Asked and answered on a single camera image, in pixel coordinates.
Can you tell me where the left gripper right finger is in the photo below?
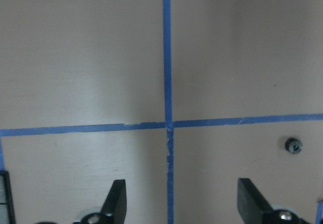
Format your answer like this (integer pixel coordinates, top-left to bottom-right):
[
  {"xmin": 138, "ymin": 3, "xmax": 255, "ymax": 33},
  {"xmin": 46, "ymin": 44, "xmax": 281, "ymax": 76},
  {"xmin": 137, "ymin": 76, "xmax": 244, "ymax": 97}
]
[{"xmin": 237, "ymin": 178, "xmax": 307, "ymax": 224}]

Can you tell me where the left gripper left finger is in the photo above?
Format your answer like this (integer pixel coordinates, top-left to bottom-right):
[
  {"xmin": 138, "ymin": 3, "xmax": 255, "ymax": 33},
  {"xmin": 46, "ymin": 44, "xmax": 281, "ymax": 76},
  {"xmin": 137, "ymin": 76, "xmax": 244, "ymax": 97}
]
[{"xmin": 80, "ymin": 180, "xmax": 126, "ymax": 224}]

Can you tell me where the small black bearing gear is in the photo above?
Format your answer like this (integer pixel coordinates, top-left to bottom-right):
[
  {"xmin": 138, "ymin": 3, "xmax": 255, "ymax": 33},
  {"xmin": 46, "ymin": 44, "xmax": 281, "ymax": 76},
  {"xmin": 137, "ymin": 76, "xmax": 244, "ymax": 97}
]
[{"xmin": 285, "ymin": 137, "xmax": 303, "ymax": 154}]

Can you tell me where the small black rectangular pad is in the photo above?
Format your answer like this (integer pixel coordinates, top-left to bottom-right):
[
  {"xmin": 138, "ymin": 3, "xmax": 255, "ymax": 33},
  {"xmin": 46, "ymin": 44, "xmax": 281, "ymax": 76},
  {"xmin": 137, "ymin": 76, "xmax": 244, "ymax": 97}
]
[{"xmin": 1, "ymin": 171, "xmax": 16, "ymax": 224}]

